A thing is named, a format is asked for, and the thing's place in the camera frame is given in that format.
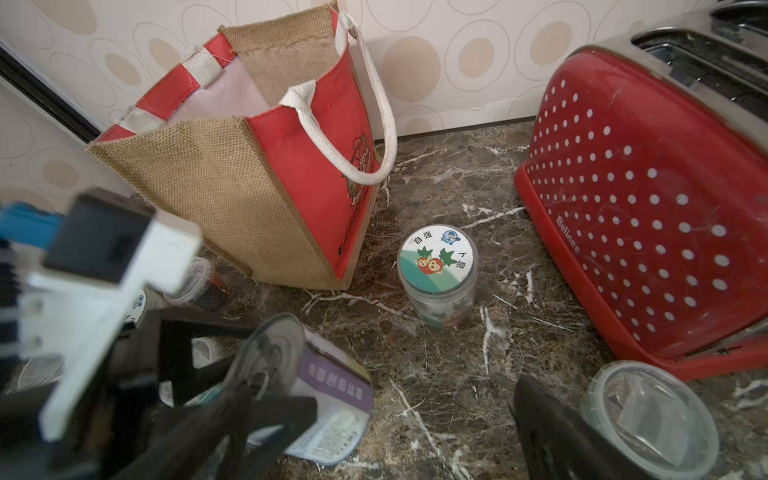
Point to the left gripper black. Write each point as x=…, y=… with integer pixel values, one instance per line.
x=120, y=415

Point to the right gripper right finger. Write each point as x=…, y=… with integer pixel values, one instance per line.
x=557, y=443

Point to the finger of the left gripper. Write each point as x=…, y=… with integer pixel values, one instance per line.
x=287, y=418

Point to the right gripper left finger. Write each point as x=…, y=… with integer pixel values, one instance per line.
x=184, y=451

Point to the wide jar white label top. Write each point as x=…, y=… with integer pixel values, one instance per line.
x=284, y=358

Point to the seed jar yellow label back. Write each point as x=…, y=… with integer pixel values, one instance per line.
x=652, y=418

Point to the wide jar strawberry label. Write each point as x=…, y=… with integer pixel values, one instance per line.
x=438, y=266

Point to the red burlap canvas bag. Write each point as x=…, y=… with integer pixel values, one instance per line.
x=273, y=138

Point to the seed jar green label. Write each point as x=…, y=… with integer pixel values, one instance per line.
x=205, y=351

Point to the wide jar pineapple lid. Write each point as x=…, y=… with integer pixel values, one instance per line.
x=145, y=300

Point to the wide jar purple flower label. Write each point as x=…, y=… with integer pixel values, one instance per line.
x=35, y=372

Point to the small jar teal label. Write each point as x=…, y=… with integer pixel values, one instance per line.
x=202, y=288

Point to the red silver toaster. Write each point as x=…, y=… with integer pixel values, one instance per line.
x=647, y=182

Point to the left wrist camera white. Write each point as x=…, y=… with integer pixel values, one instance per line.
x=68, y=279

